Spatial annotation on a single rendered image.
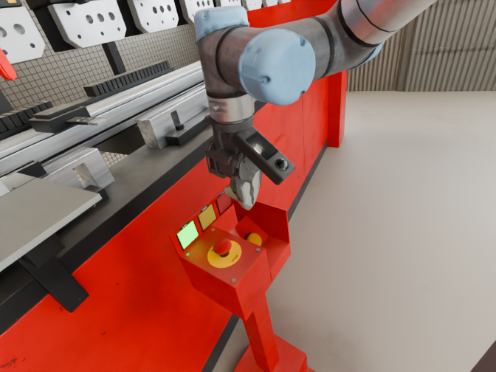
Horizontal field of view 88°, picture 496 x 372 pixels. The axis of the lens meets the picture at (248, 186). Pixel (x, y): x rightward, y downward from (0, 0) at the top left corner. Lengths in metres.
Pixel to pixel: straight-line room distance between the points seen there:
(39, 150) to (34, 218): 0.52
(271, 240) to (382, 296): 0.87
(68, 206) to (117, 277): 0.28
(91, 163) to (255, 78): 0.52
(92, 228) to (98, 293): 0.15
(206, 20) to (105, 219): 0.43
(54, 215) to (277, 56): 0.35
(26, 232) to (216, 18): 0.37
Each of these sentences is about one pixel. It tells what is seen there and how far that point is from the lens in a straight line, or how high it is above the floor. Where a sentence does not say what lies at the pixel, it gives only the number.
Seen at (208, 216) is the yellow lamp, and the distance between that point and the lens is 0.61.
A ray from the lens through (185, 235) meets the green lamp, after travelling 0.58.
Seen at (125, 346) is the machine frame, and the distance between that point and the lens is 0.81.
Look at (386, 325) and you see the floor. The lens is 1.38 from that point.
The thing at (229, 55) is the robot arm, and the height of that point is 1.15.
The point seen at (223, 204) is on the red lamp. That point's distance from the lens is 0.64.
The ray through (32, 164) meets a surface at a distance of 0.69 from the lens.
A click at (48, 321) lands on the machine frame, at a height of 0.78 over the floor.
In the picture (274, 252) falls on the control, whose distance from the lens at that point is 0.64.
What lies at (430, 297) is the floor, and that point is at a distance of 1.51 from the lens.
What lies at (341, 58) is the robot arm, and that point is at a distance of 0.38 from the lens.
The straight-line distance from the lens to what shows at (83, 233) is 0.62.
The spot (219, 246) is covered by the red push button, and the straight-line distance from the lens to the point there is 0.53.
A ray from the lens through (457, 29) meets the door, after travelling 3.87.
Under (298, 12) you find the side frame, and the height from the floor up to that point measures 1.10.
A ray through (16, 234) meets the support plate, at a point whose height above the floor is 1.00.
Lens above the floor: 1.19
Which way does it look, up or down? 34 degrees down
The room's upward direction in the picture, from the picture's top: 11 degrees counter-clockwise
